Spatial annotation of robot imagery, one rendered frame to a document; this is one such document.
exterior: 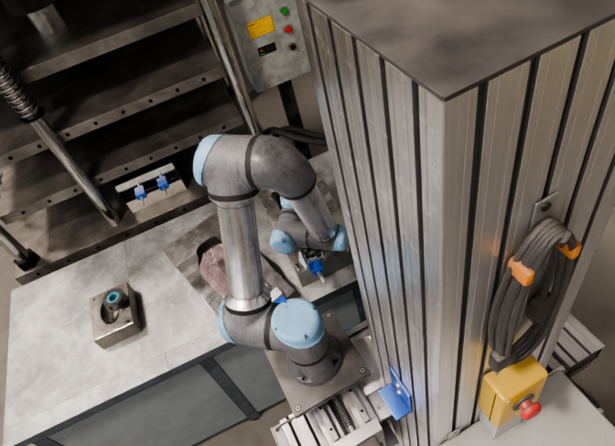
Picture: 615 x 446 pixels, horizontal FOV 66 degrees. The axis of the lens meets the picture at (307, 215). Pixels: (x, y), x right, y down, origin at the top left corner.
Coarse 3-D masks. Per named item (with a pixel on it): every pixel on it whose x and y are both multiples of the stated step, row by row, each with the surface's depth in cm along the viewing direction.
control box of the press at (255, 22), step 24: (240, 0) 185; (264, 0) 186; (288, 0) 190; (240, 24) 189; (264, 24) 193; (288, 24) 197; (240, 48) 201; (264, 48) 199; (288, 48) 204; (264, 72) 207; (288, 72) 211; (288, 96) 225; (288, 120) 238
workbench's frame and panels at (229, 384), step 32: (352, 288) 181; (352, 320) 198; (224, 352) 176; (256, 352) 185; (160, 384) 173; (192, 384) 182; (224, 384) 191; (256, 384) 201; (96, 416) 171; (128, 416) 179; (160, 416) 188; (192, 416) 198; (224, 416) 209; (256, 416) 221
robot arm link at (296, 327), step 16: (288, 304) 113; (304, 304) 113; (272, 320) 111; (288, 320) 110; (304, 320) 110; (320, 320) 111; (272, 336) 112; (288, 336) 108; (304, 336) 108; (320, 336) 111; (288, 352) 113; (304, 352) 111; (320, 352) 115
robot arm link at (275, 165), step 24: (264, 144) 96; (288, 144) 99; (264, 168) 95; (288, 168) 96; (312, 168) 103; (288, 192) 101; (312, 192) 106; (312, 216) 113; (312, 240) 131; (336, 240) 128
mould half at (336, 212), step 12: (324, 180) 186; (264, 192) 200; (324, 192) 184; (264, 204) 184; (276, 204) 183; (336, 204) 183; (276, 216) 182; (336, 216) 180; (324, 252) 169; (300, 264) 168; (324, 264) 167; (336, 264) 170; (348, 264) 173; (300, 276) 167; (312, 276) 169; (324, 276) 172
